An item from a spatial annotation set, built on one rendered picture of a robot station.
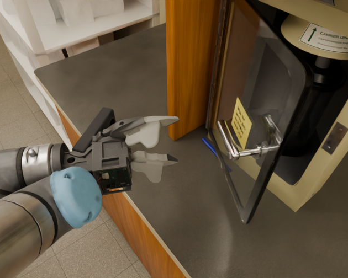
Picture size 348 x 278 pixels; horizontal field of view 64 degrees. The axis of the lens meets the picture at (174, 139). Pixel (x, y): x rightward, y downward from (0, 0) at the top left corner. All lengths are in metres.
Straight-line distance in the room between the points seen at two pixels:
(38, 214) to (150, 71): 0.88
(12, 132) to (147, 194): 1.88
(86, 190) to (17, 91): 2.57
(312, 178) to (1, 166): 0.58
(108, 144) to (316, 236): 0.53
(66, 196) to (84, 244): 1.43
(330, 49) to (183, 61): 0.31
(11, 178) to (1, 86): 2.57
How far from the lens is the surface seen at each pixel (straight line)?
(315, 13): 0.52
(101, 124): 0.52
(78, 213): 0.35
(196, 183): 0.76
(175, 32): 0.63
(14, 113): 2.67
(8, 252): 0.30
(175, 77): 0.69
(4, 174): 0.49
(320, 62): 0.64
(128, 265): 1.67
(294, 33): 0.57
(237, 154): 0.48
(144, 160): 0.52
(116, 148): 0.46
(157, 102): 0.98
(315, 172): 0.65
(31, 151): 0.48
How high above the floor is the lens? 1.57
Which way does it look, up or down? 48 degrees down
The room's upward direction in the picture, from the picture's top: straight up
